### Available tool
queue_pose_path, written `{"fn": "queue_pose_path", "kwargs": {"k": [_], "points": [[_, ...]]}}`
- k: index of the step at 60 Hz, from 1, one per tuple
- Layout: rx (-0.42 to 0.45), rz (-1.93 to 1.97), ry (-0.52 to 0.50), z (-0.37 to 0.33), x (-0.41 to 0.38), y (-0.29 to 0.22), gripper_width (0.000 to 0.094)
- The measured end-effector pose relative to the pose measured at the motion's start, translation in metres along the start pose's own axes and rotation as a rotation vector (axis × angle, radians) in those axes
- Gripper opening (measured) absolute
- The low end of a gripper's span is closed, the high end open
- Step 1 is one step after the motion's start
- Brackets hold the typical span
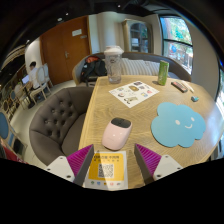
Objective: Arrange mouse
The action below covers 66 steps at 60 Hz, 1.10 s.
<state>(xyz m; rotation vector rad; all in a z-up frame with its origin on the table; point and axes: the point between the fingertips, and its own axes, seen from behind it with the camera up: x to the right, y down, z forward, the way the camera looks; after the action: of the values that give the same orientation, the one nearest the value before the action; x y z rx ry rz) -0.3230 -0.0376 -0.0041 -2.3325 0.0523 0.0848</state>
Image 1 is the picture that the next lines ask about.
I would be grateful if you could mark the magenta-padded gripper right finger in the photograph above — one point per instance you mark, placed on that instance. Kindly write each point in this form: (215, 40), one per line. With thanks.
(150, 160)

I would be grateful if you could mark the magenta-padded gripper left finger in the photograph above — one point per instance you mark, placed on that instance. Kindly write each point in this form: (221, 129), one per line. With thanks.
(79, 159)

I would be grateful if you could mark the pink computer mouse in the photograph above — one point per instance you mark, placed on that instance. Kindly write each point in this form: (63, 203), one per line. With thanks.
(115, 136)

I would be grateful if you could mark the blue cloud-shaped mouse pad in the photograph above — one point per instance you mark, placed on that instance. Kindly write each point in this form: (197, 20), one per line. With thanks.
(176, 125)

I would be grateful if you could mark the yellow and white code card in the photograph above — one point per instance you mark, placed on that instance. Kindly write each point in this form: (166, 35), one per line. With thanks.
(106, 170)

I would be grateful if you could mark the grey tufted armchair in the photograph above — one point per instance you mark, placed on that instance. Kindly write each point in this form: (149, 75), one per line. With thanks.
(56, 123)

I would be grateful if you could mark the white sticker sheet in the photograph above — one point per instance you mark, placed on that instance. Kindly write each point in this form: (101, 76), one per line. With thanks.
(133, 94)

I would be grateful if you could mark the small teal wrapped item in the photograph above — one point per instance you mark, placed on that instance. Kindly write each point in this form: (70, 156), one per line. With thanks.
(195, 98)

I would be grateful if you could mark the black and red flat box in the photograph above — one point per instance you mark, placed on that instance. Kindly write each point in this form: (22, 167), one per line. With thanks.
(179, 86)

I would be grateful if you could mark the blue-backed chair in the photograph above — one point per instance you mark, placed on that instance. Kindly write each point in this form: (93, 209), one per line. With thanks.
(5, 128)

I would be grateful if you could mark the white tube packet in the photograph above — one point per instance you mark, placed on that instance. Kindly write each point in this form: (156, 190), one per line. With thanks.
(189, 87)

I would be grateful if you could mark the white dining chair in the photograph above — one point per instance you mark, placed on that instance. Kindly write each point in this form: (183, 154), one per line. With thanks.
(46, 71)
(41, 83)

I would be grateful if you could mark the green drink can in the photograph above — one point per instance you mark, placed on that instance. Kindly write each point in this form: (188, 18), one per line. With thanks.
(163, 73)

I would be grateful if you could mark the striped cushion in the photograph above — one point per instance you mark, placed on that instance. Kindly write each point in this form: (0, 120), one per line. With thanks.
(133, 66)
(152, 68)

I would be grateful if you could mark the black backpack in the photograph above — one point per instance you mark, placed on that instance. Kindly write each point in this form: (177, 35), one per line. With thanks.
(91, 68)

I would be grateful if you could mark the grey curved sofa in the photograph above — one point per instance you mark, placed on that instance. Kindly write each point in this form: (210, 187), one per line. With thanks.
(176, 71)

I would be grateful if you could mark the person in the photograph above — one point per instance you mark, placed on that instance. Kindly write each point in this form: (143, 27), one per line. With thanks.
(34, 76)

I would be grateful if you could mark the open laptop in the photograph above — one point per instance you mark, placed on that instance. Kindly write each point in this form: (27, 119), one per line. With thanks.
(25, 79)

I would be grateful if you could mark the clear shaker bottle white lid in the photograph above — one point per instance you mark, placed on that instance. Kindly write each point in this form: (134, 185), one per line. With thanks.
(113, 66)

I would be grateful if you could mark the brown wooden door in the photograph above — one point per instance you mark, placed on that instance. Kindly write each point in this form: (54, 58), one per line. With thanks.
(60, 53)

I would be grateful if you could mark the large black-framed window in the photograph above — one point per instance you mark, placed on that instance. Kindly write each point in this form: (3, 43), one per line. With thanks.
(176, 43)

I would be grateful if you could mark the glass-front wooden cabinet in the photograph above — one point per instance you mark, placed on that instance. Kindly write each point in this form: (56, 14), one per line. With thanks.
(136, 36)

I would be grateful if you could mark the white door sign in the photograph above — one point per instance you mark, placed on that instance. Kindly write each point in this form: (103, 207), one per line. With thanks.
(76, 32)

